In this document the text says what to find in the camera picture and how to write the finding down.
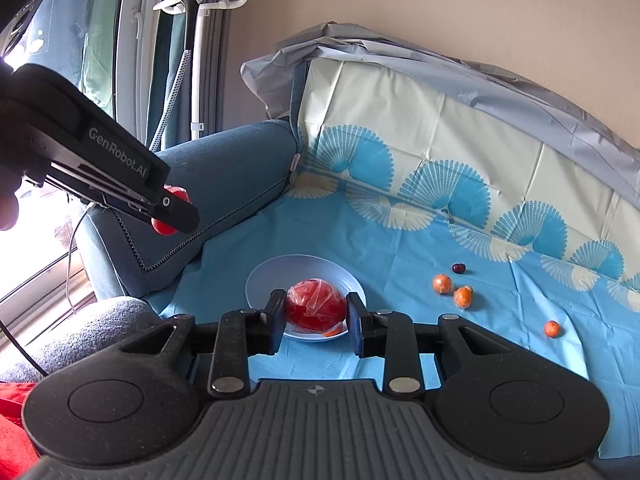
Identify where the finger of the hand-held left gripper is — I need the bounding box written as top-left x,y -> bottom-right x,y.
42,160 -> 201,234

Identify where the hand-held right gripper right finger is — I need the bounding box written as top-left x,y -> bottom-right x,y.
346,291 -> 521,395

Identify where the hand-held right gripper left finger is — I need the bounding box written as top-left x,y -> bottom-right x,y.
120,289 -> 288,396

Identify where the plastic-wrapped red fruit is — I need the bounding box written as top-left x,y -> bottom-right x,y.
285,278 -> 347,333
151,185 -> 191,237

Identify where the light blue plate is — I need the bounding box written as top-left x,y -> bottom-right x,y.
245,255 -> 367,343

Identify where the person's left hand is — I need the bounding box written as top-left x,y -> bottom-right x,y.
0,169 -> 21,231

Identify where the blue sofa armrest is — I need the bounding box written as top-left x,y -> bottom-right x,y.
75,117 -> 301,301

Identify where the blue fan-patterned cloth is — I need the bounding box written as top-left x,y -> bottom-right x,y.
145,57 -> 640,461

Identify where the white garment steamer stand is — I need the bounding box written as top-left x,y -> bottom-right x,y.
152,0 -> 263,143

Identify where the grey fuzzy blanket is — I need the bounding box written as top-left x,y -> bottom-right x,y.
0,296 -> 161,386

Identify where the grey curtain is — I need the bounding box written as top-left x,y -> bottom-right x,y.
150,0 -> 243,151

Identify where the red cloth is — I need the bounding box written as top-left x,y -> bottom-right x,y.
0,382 -> 41,480

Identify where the grey cover sheet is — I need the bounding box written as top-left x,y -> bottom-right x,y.
240,21 -> 640,161

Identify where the white window frame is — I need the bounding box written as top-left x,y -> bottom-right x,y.
112,0 -> 168,148

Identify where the thin white cable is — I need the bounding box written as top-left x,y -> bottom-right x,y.
64,212 -> 97,313

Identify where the garment steamer head with hose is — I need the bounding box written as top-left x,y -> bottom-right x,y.
149,0 -> 207,153

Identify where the black cable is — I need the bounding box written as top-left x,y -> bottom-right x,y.
0,319 -> 51,377

